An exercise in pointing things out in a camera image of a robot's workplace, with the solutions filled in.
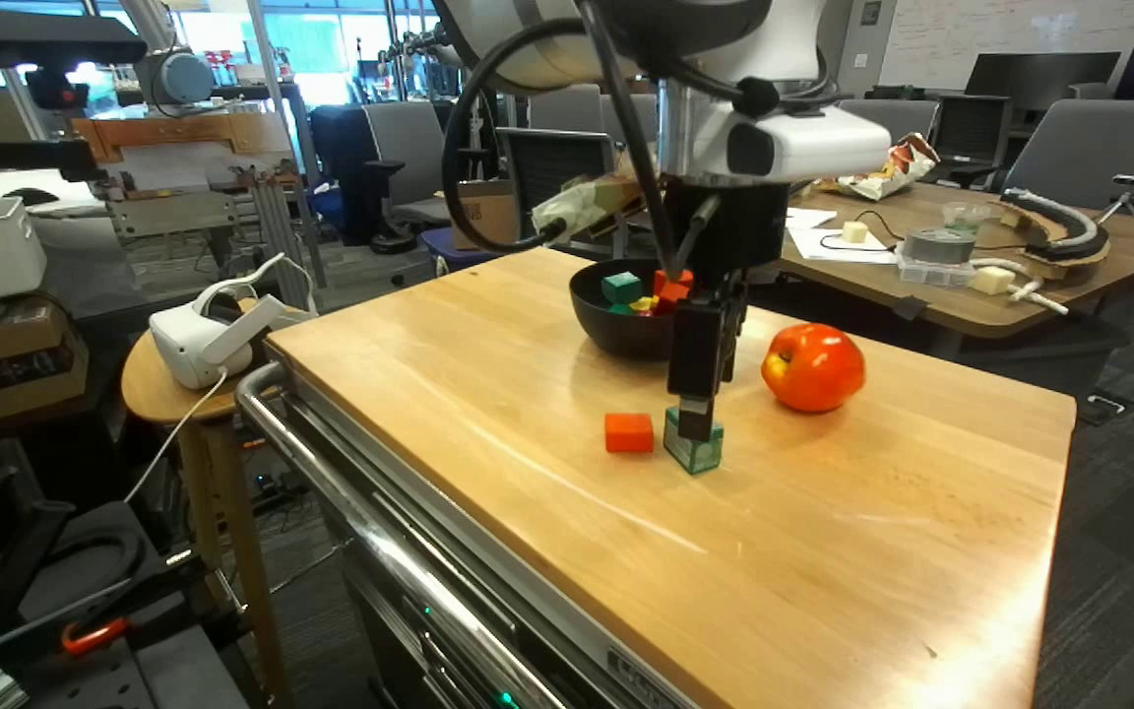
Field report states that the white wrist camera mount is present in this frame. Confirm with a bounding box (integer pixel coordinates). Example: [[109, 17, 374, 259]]
[[655, 91, 892, 190]]

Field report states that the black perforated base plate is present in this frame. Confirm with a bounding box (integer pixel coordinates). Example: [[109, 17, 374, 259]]
[[13, 626, 252, 709]]

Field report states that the red orange apple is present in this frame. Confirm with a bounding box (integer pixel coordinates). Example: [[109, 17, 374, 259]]
[[755, 318, 871, 416]]

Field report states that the teal wooden block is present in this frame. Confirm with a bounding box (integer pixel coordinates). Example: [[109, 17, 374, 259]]
[[661, 406, 728, 477]]

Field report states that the curved black headband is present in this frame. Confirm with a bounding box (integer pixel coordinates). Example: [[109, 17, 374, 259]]
[[991, 185, 1113, 274]]

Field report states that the black bowl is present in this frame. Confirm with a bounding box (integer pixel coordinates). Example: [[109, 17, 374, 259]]
[[566, 257, 728, 366]]

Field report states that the white paper sheet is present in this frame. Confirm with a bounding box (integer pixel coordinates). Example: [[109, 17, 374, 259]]
[[781, 206, 911, 271]]

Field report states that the black office chair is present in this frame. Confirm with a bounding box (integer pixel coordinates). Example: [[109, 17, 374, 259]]
[[501, 121, 621, 263]]

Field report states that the white power adapter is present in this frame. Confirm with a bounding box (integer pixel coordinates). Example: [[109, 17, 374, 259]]
[[967, 259, 1080, 323]]

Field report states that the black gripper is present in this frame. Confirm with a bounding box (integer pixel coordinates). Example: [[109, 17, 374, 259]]
[[661, 172, 795, 444]]

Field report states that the metal tool cart body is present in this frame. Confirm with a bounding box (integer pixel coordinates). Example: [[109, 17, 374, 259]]
[[262, 369, 728, 709]]

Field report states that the white headset cable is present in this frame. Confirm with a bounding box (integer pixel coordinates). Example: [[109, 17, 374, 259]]
[[117, 366, 237, 512]]

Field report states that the dark blue office chair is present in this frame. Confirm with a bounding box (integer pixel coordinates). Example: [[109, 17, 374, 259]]
[[308, 104, 411, 250]]

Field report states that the white VR headset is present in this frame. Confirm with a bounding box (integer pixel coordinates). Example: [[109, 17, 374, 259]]
[[146, 250, 321, 394]]

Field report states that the black flat device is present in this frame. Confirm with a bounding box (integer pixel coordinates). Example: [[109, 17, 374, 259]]
[[0, 7, 151, 71]]

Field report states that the grey mesh office chair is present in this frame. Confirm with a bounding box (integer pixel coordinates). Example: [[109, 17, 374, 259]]
[[996, 93, 1134, 222]]

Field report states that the snack chip bag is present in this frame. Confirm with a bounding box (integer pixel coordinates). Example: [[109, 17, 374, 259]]
[[829, 135, 946, 206]]

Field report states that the brown box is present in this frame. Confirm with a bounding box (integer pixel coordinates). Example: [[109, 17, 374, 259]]
[[0, 305, 93, 443]]

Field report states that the round wooden stool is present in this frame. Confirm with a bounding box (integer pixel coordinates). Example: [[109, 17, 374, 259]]
[[117, 328, 300, 709]]

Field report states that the wooden office desk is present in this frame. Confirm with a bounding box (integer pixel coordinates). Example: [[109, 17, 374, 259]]
[[777, 172, 1134, 352]]

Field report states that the metal cart handle rail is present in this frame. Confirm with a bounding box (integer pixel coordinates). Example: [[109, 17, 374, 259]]
[[233, 364, 575, 709]]

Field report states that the cardboard box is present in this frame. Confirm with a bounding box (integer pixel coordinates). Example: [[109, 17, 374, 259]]
[[446, 177, 524, 257]]

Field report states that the wooden workbench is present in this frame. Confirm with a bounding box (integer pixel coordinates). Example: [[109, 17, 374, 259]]
[[68, 108, 302, 268]]

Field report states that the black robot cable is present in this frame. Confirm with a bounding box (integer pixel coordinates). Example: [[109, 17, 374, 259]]
[[437, 0, 701, 268]]

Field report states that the orange clamp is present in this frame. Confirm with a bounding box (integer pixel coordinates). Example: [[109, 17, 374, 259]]
[[59, 611, 134, 662]]

